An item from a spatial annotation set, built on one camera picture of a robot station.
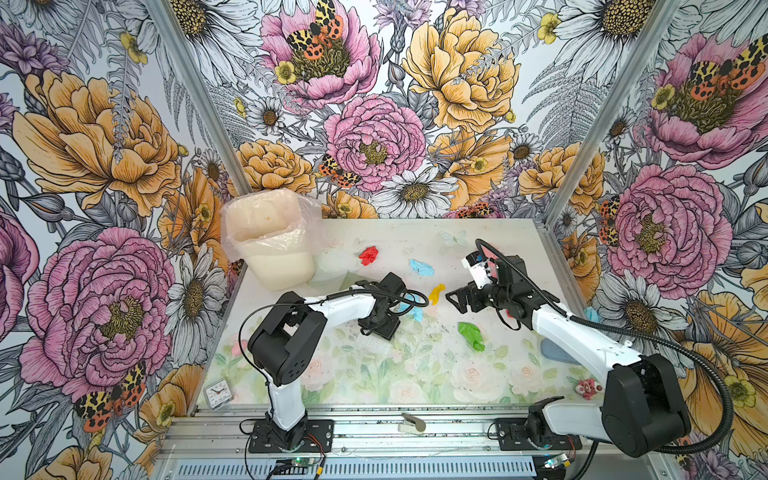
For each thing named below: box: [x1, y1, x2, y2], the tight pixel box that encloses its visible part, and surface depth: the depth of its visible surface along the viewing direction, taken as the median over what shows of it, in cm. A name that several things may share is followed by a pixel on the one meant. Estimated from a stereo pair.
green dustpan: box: [306, 264, 367, 294], surface depth 107 cm
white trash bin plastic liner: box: [220, 188, 324, 291], surface depth 93 cm
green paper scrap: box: [457, 322, 486, 352], surface depth 93 cm
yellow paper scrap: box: [428, 283, 446, 306], surface depth 102 cm
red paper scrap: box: [358, 246, 379, 266], surface depth 111 cm
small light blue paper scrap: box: [409, 259, 435, 276], surface depth 109 cm
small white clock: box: [203, 379, 233, 411], surface depth 81 cm
